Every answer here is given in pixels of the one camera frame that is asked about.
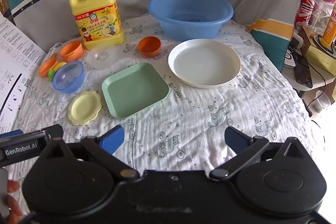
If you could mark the black phone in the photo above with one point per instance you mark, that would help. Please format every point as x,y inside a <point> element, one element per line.
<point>303,71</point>

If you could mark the white round plate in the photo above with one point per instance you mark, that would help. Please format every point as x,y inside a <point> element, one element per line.
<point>203,64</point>

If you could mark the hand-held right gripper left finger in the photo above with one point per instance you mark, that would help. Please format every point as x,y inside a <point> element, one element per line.
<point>113,138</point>

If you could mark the pale yellow box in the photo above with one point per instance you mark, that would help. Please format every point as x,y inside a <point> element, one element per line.
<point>319,56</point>

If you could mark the yellow detergent pump bottle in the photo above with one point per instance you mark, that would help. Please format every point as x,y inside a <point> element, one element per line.
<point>98,20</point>

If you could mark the transparent blue bowl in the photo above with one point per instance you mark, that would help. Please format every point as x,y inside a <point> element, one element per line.
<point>68,78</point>

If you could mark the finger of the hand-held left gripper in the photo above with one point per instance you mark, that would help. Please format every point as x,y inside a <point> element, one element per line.
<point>11,133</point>
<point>55,130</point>

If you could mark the small clear cup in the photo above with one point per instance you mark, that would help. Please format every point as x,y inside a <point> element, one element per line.
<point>321,102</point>

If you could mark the person's left hand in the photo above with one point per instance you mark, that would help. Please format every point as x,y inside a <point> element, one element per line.
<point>15,199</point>

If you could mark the white cat-print blanket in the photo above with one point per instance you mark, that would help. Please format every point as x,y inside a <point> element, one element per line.
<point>199,119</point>

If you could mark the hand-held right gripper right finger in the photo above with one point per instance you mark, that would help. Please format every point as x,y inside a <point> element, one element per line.
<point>235,138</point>

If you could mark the red drink can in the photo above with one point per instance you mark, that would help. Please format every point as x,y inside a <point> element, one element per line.
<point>305,7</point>

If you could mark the orange toy pan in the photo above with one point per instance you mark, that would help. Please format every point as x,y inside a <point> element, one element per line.
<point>46,67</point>

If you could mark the green square plate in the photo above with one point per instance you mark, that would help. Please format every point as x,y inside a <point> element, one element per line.
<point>135,90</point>

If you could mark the yellow orange bottle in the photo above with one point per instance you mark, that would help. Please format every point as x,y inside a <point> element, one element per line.
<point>330,27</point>

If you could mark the clear plastic bowl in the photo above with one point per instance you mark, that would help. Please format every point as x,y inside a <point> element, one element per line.
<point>102,57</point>

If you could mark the white charger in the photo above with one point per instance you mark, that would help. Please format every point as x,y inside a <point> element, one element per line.
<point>289,58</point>

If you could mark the small orange bowl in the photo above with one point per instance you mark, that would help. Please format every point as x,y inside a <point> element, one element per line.
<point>149,47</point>

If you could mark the green toy vegetable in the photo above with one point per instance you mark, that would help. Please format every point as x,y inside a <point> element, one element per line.
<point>51,75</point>

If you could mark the small yellow scalloped plate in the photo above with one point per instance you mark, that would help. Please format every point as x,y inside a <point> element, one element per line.
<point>84,108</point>

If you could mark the orange toy pot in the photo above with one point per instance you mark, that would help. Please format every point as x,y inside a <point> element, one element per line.
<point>71,52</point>

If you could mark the yellow toy banana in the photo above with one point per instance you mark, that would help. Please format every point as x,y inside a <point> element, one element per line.
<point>61,65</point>

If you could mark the large blue plastic basin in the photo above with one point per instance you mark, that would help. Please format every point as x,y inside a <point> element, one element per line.
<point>189,16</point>

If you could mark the white printed cardboard box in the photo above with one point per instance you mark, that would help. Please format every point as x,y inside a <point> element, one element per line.
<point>15,61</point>

